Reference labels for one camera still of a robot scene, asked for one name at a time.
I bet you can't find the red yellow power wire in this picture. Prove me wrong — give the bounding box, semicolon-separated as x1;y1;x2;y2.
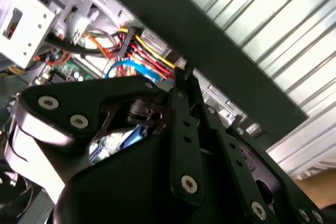
115;24;193;81

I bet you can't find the blue data wire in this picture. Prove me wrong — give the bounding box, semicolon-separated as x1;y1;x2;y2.
103;60;175;83

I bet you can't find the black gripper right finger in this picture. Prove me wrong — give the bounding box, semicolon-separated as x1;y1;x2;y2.
188;69;329;224

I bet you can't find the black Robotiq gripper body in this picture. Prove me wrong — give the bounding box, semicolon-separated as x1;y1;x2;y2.
52;129;289;224

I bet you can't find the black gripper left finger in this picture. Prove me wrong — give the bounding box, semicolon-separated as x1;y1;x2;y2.
12;69;207;207

